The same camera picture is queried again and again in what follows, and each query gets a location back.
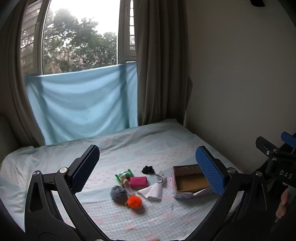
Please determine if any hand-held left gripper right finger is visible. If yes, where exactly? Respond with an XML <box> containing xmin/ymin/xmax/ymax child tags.
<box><xmin>187</xmin><ymin>146</ymin><xmax>271</xmax><ymax>241</ymax></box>

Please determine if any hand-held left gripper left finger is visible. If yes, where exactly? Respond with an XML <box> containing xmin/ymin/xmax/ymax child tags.
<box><xmin>24</xmin><ymin>144</ymin><xmax>109</xmax><ymax>241</ymax></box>

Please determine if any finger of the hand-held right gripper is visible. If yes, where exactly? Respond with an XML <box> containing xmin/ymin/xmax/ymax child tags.
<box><xmin>255</xmin><ymin>136</ymin><xmax>281</xmax><ymax>161</ymax></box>
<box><xmin>280</xmin><ymin>131</ymin><xmax>296</xmax><ymax>149</ymax></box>

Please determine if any cardboard box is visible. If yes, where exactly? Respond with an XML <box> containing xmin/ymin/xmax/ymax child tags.
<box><xmin>170</xmin><ymin>164</ymin><xmax>221</xmax><ymax>200</ymax></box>

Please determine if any green snack packet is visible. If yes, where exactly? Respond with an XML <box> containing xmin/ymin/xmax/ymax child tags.
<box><xmin>115</xmin><ymin>169</ymin><xmax>135</xmax><ymax>185</ymax></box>

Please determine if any brown plush toy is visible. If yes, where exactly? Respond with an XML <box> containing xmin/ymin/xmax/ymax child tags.
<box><xmin>120</xmin><ymin>176</ymin><xmax>136</xmax><ymax>207</ymax></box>

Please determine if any pink zip pouch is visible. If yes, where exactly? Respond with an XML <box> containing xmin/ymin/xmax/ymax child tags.
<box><xmin>129</xmin><ymin>176</ymin><xmax>149</xmax><ymax>189</ymax></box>

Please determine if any orange pompom ball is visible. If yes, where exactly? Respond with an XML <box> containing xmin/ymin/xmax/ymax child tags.
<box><xmin>127</xmin><ymin>196</ymin><xmax>143</xmax><ymax>209</ymax></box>

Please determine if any white cloth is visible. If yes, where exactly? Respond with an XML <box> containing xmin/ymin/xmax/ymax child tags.
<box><xmin>137</xmin><ymin>182</ymin><xmax>162</xmax><ymax>200</ymax></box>

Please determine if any person's right hand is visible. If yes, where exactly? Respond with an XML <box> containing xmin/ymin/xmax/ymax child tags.
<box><xmin>276</xmin><ymin>186</ymin><xmax>289</xmax><ymax>219</ymax></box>

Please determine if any light grey sock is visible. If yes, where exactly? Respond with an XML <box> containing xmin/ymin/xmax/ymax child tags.
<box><xmin>154</xmin><ymin>173</ymin><xmax>167</xmax><ymax>187</ymax></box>

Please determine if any bed with patterned sheet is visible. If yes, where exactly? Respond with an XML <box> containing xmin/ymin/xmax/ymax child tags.
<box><xmin>0</xmin><ymin>119</ymin><xmax>246</xmax><ymax>241</ymax></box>

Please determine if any light blue hanging cloth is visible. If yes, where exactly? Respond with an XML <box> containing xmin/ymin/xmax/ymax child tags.
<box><xmin>24</xmin><ymin>61</ymin><xmax>139</xmax><ymax>145</ymax></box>

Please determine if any grey-brown curtain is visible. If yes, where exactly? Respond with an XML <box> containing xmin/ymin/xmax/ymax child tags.
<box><xmin>0</xmin><ymin>0</ymin><xmax>50</xmax><ymax>147</ymax></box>
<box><xmin>134</xmin><ymin>0</ymin><xmax>193</xmax><ymax>127</ymax></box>

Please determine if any window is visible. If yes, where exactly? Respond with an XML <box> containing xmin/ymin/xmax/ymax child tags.
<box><xmin>20</xmin><ymin>0</ymin><xmax>137</xmax><ymax>76</ymax></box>

